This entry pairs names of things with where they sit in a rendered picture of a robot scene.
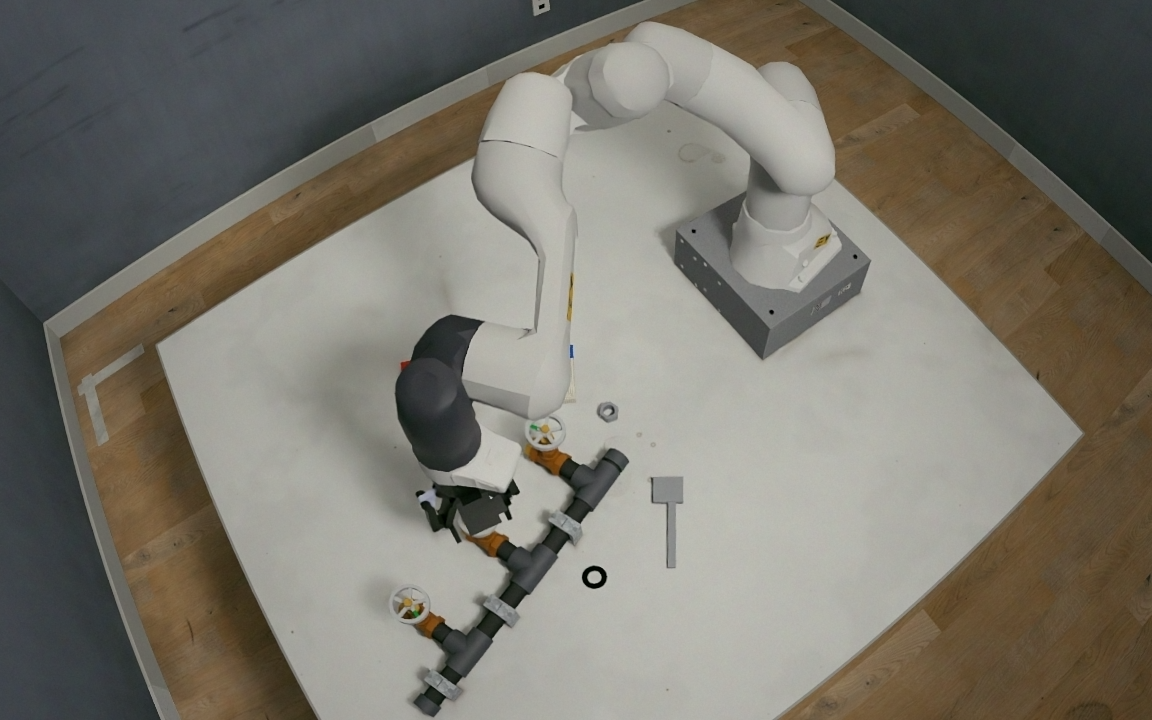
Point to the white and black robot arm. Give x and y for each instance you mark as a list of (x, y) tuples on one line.
[(517, 176)]

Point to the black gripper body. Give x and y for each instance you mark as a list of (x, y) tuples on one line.
[(450, 492)]

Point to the black rubber ring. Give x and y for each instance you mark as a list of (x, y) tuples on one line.
[(596, 585)]

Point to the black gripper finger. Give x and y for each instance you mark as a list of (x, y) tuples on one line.
[(507, 496), (446, 513)]

